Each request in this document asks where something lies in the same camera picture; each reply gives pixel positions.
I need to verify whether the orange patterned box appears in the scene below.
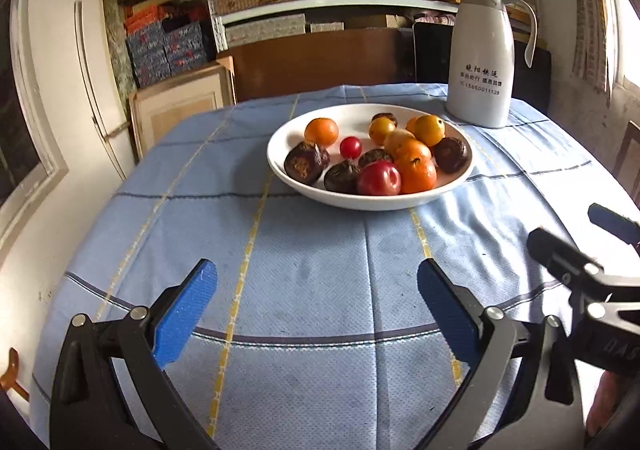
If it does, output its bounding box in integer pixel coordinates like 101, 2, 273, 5
124, 4, 166, 35

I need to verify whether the white ceramic bowl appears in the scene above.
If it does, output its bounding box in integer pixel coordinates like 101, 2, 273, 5
266, 103, 475, 211

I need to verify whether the brown wooden chair armrest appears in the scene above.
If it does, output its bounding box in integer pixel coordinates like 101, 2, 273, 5
0, 349, 30, 401

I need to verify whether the dark wooden chair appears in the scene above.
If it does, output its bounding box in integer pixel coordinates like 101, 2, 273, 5
612, 120, 640, 205

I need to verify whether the woven window blind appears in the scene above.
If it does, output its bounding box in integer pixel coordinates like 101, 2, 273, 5
567, 0, 626, 90

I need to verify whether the white moulding strip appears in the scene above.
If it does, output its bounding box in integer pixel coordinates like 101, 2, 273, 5
74, 0, 128, 181

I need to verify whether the brown wooden board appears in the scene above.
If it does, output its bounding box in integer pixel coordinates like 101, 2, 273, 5
216, 27, 416, 103

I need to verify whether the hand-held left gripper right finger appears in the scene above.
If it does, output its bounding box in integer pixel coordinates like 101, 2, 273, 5
416, 258, 583, 450

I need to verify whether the white framed window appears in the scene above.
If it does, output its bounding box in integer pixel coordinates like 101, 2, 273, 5
0, 0, 68, 251

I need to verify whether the stack of blue patterned boxes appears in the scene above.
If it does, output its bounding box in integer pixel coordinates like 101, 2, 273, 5
125, 20, 208, 88

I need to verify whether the light wooden framed panel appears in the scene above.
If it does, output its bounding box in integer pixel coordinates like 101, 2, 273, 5
127, 56, 237, 158

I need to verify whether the blue checked tablecloth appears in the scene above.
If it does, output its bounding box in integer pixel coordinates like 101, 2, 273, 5
30, 82, 640, 450

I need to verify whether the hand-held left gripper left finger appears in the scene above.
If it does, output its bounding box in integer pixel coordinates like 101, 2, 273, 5
49, 259, 221, 450

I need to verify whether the person's right hand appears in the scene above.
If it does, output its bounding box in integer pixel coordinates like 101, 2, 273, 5
586, 370, 628, 438

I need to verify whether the large orange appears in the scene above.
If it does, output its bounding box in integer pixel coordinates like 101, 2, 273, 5
396, 155, 438, 195

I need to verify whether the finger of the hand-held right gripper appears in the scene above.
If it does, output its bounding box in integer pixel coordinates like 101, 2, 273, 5
587, 202, 640, 247
526, 227, 640, 301

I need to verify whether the tan round fruit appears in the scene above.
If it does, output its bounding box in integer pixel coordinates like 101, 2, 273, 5
383, 129, 416, 155

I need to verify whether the marble patterned panel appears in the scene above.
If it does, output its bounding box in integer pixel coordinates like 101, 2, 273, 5
102, 0, 138, 93

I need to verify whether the white thermos jug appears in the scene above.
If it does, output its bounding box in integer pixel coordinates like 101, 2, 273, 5
445, 0, 538, 129

